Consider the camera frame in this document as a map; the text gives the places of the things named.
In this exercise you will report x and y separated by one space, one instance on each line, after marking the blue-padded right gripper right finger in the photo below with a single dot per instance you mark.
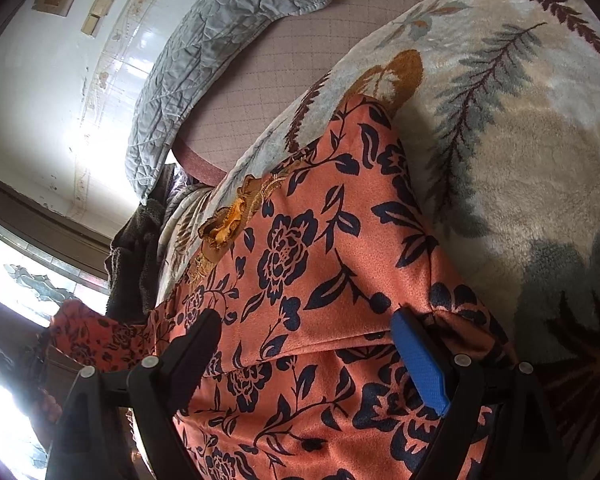
547 417

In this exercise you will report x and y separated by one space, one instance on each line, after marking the leaf-patterned cream blanket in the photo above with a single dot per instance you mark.
498 106

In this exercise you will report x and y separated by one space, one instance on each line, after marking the person's left hand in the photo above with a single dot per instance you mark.
44 415

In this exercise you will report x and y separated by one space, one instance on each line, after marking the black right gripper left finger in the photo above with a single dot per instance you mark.
90 442

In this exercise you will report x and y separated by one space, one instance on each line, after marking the grey quilted pillow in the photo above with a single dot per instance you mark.
208 38

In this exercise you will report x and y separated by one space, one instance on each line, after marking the beige wall switch plate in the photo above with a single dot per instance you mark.
99 9

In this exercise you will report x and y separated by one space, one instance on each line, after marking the orange floral garment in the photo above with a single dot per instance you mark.
306 269

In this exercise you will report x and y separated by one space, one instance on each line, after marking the dark brown fleece blanket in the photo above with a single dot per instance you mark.
132 264

